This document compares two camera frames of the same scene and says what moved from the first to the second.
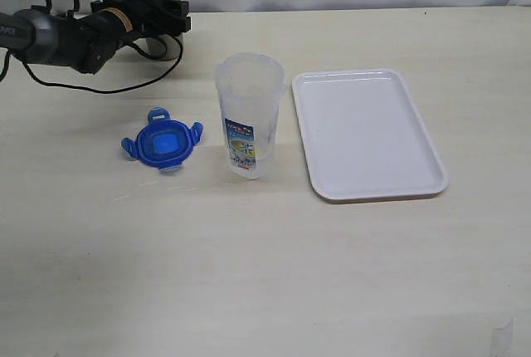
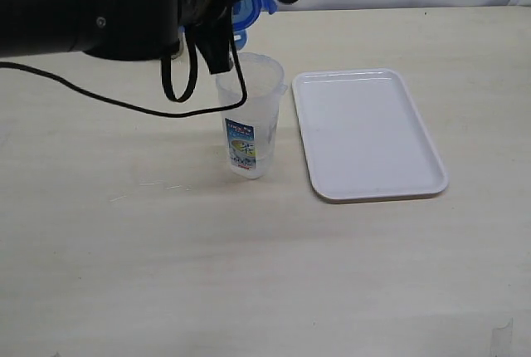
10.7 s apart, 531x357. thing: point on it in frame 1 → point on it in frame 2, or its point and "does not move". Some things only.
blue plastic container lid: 163,142 → 246,12
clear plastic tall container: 250,87 does not move
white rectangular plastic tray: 365,136 does not move
